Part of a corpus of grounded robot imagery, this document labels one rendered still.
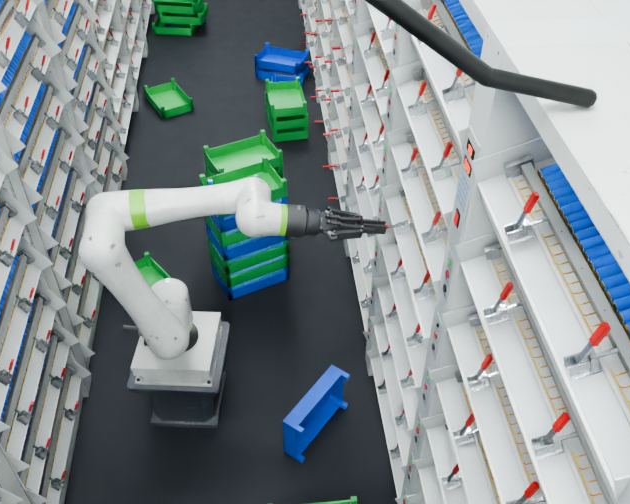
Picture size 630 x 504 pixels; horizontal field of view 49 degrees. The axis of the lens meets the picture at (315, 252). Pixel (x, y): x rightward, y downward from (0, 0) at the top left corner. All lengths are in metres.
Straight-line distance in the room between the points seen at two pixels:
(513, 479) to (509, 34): 0.76
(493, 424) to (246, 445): 1.40
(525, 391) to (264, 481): 1.51
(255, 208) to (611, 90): 1.10
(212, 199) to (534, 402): 1.17
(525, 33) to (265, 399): 1.90
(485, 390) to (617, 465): 0.55
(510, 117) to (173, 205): 1.12
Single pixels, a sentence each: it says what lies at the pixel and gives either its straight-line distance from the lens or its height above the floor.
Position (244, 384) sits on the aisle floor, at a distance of 2.79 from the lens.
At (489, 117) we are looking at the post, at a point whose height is 1.63.
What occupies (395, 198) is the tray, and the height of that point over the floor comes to 0.91.
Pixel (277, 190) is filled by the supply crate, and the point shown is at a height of 0.52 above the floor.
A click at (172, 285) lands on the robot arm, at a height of 0.62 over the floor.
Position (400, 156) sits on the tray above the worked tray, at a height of 1.10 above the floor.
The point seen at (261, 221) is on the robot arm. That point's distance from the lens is 1.90.
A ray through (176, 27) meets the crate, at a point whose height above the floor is 0.00.
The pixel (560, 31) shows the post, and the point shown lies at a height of 1.75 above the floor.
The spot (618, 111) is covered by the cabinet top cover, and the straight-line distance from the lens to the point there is 1.03.
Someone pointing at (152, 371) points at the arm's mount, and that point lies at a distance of 2.43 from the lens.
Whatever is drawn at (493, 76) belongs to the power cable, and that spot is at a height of 1.81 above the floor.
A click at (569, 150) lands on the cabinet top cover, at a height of 1.75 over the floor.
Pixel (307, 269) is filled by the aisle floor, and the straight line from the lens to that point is 3.21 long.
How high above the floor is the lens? 2.24
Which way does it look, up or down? 43 degrees down
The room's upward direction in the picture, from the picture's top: straight up
